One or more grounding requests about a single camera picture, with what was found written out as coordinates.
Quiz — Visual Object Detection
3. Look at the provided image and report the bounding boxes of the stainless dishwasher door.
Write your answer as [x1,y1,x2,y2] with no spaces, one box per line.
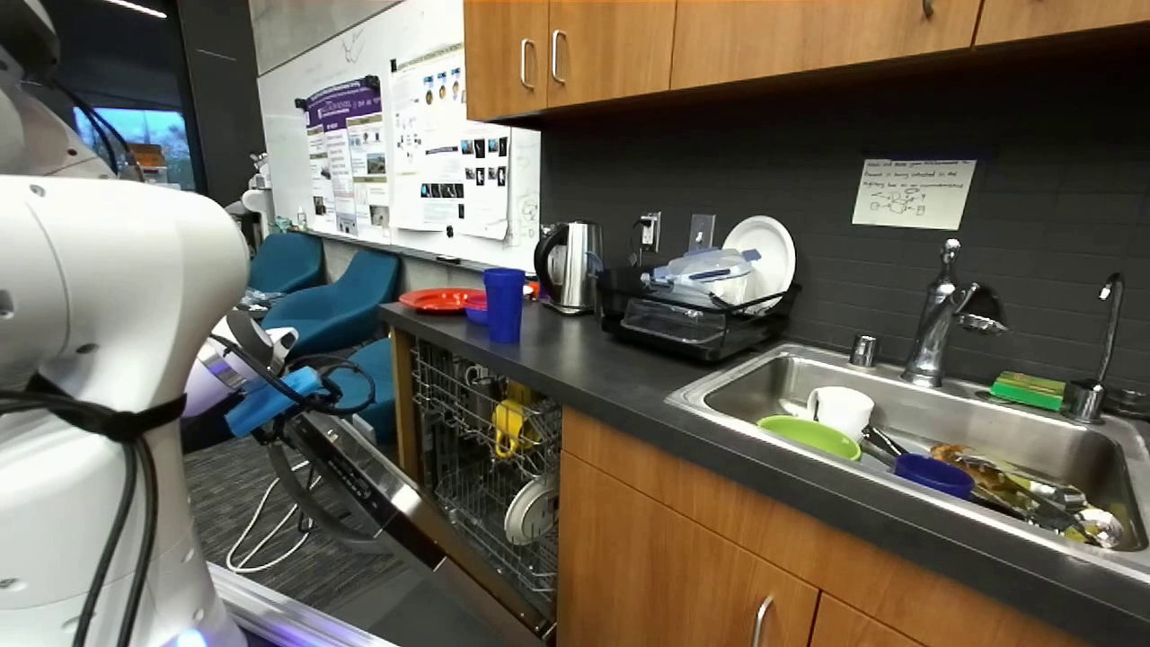
[288,412,554,647]

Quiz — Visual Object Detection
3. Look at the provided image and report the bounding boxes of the teal chair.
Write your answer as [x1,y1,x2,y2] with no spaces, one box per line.
[263,249,403,357]
[247,233,325,290]

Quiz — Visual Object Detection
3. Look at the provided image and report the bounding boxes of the wooden cabinets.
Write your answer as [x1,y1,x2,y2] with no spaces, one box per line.
[557,409,1082,647]
[463,0,1150,124]

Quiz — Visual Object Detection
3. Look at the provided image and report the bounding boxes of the blue plastic cup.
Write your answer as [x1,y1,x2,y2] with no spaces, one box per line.
[482,266,526,344]

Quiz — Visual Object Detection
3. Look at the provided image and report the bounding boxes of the white cable on floor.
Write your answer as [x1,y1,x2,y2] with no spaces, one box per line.
[221,473,315,580]

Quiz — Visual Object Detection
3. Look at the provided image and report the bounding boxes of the green yellow sponge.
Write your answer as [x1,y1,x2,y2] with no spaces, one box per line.
[993,372,1069,412]

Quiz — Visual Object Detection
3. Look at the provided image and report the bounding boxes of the stainless steel sink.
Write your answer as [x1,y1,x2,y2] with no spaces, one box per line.
[668,344,1150,581]

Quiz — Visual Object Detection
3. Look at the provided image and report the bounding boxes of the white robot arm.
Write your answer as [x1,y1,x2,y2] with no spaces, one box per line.
[0,0,254,409]

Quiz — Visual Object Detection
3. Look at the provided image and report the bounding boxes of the paper note on wall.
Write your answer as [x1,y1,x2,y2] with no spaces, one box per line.
[851,157,979,231]

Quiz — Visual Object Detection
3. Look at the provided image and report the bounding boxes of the lower wooden cabinets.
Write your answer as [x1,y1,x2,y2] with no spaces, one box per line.
[557,409,1082,647]

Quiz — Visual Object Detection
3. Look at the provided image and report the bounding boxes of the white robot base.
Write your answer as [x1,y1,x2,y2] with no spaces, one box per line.
[0,175,247,647]

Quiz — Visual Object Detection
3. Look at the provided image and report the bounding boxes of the steel electric kettle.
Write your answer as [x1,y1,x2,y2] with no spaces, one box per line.
[533,219,598,318]

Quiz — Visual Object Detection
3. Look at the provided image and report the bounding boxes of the upper wooden cabinets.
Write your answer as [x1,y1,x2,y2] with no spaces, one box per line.
[463,0,1150,124]

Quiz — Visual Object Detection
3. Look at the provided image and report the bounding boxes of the grey dishwasher rack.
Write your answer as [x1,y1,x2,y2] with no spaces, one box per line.
[414,344,562,485]

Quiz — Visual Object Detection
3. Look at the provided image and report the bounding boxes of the small chrome side tap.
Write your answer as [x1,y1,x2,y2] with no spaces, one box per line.
[1077,270,1124,426]

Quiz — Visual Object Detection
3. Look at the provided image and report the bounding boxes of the white mug in sink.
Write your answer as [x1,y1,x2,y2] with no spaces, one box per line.
[809,386,874,440]

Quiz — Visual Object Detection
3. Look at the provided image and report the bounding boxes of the chrome kitchen faucet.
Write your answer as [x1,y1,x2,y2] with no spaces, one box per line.
[904,237,1005,388]

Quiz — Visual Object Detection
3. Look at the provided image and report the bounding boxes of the whiteboard with posters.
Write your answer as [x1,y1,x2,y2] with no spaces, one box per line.
[252,0,543,270]

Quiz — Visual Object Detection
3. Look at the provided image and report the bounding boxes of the white plate in drainer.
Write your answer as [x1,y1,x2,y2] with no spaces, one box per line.
[726,215,798,305]

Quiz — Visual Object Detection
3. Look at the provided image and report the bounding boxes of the blue dish brush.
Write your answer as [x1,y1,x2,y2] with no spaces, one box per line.
[862,429,974,499]

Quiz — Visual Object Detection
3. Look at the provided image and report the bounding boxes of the black dish drying rack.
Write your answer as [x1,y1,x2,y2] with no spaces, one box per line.
[602,290,793,368]

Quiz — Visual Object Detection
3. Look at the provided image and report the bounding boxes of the yellow ribbed mug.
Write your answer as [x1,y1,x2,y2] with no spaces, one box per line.
[494,399,526,462]

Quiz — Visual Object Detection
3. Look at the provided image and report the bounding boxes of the red plate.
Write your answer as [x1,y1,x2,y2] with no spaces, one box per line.
[398,288,487,318]

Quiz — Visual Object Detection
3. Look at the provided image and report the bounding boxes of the lower dishwasher rack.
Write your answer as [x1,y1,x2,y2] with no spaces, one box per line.
[432,462,562,633]

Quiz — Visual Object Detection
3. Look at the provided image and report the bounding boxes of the green plate in sink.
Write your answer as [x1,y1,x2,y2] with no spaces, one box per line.
[760,412,862,462]

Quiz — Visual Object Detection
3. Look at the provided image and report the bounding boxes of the white plate in dishwasher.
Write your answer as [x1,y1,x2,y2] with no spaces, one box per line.
[503,473,557,548]

